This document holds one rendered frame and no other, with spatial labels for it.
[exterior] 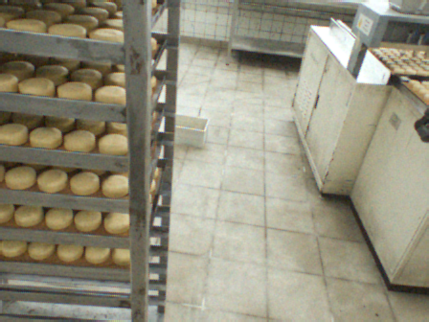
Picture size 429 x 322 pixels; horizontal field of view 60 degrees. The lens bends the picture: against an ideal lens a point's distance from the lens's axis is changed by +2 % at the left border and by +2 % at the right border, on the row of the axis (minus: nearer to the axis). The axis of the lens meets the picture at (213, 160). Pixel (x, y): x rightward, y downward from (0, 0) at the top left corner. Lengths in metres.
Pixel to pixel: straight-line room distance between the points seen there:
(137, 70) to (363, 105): 1.84
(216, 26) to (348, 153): 3.47
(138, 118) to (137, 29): 0.12
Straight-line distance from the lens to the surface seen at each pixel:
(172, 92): 1.00
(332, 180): 2.46
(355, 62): 2.25
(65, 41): 0.55
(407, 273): 2.07
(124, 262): 0.82
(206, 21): 5.42
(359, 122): 2.28
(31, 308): 1.71
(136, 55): 0.50
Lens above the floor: 1.48
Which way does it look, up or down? 33 degrees down
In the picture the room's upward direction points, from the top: 7 degrees clockwise
